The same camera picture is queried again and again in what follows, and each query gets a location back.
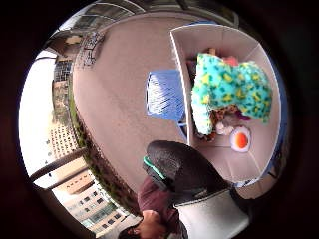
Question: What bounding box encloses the the person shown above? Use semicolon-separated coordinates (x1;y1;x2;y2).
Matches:
118;177;188;239

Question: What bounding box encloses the teal yellow-spotted soft toy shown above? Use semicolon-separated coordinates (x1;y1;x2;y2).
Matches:
190;53;274;135

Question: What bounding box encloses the fried egg toy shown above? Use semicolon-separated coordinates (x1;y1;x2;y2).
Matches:
229;125;252;154

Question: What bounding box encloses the small white soft toy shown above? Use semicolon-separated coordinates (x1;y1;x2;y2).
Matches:
214;120;235;137

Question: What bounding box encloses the dark metal railing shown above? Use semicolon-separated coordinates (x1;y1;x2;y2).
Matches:
29;146;92;191

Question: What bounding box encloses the pink soft toy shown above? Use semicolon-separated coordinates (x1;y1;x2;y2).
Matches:
221;55;240;68

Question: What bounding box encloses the leopard pattern soft toy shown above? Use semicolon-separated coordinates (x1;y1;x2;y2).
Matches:
194;105;241;141

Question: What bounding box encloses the green hedge planter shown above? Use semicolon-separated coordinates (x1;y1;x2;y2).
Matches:
67;79;143;217

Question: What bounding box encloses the purple toy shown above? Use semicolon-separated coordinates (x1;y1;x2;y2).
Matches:
234;111;252;122

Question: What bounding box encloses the metal lattice furniture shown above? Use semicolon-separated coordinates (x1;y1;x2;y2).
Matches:
73;31;107;68

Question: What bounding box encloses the white cardboard box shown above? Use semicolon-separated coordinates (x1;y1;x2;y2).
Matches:
169;23;283;187

